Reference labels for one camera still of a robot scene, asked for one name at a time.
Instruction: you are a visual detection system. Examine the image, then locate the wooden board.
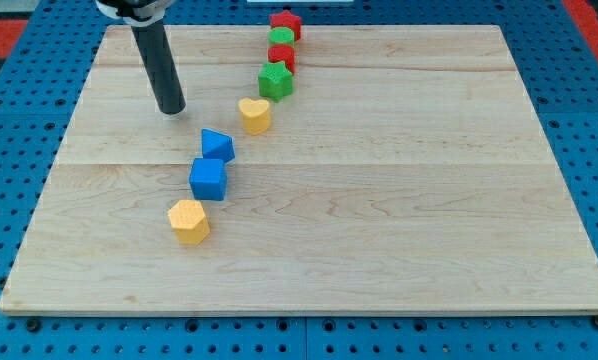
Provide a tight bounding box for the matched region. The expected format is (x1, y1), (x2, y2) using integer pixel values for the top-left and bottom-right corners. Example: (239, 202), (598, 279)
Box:
(0, 25), (598, 317)

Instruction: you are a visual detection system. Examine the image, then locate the blue triangle block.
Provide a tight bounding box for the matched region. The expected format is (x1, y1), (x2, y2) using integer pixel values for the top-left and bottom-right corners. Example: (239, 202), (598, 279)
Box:
(201, 128), (235, 163)

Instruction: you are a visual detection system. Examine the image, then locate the green cylinder block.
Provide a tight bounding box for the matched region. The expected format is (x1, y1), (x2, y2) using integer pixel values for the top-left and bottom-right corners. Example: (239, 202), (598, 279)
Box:
(268, 27), (295, 47)

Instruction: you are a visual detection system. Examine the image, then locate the blue cube block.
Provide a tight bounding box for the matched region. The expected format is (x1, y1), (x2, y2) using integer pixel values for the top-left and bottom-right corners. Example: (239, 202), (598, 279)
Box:
(189, 158), (227, 201)

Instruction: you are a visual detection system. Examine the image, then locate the yellow heart block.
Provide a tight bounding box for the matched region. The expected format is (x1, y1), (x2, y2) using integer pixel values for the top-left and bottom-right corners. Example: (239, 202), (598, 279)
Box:
(238, 98), (272, 135)

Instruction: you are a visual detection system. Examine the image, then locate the red cylinder block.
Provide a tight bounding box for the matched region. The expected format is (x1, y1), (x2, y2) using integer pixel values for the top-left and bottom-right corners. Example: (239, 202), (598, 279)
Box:
(267, 44), (296, 74)

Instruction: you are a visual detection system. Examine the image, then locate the yellow hexagon block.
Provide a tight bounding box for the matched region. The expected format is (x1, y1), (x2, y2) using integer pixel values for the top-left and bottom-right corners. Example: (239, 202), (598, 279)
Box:
(167, 200), (210, 245)

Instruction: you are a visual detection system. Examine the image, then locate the red star block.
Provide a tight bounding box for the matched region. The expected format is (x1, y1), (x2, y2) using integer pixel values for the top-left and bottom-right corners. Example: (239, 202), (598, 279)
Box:
(269, 10), (302, 41)

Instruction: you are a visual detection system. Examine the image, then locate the green star block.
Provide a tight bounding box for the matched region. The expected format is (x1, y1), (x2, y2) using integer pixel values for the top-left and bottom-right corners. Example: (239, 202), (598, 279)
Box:
(258, 61), (294, 102)

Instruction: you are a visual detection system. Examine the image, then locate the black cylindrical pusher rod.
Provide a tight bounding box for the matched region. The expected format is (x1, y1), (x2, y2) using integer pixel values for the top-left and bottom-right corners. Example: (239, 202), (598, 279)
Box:
(132, 20), (186, 115)

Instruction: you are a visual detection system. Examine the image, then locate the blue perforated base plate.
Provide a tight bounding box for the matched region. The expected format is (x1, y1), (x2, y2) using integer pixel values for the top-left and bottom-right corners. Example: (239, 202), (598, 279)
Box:
(0, 0), (598, 359)

